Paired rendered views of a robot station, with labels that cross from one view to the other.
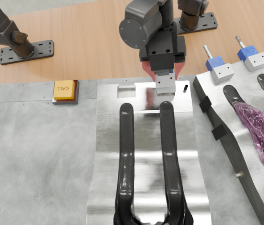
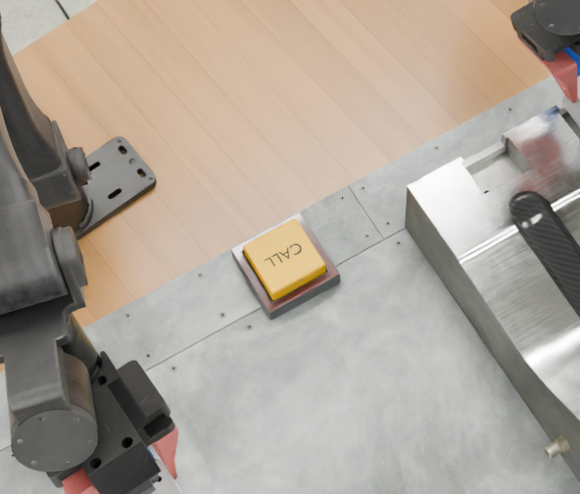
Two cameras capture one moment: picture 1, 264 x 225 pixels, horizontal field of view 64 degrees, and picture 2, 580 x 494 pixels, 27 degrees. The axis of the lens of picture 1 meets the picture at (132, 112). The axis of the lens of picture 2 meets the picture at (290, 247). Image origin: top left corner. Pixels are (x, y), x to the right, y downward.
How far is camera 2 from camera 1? 0.67 m
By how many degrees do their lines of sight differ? 13
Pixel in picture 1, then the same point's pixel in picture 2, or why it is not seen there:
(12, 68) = not seen: hidden behind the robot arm
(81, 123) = (392, 328)
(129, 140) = not seen: outside the picture
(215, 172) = not seen: outside the picture
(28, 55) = (84, 216)
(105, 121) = (496, 267)
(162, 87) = not seen: outside the picture
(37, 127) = (266, 407)
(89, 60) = (282, 141)
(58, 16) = (80, 56)
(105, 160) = (564, 358)
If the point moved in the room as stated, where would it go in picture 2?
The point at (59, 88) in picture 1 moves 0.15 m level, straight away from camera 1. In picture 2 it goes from (270, 259) to (128, 216)
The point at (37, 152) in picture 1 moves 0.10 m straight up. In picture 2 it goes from (320, 471) to (315, 443)
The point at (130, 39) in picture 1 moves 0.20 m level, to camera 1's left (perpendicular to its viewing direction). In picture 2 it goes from (566, 19) to (368, 172)
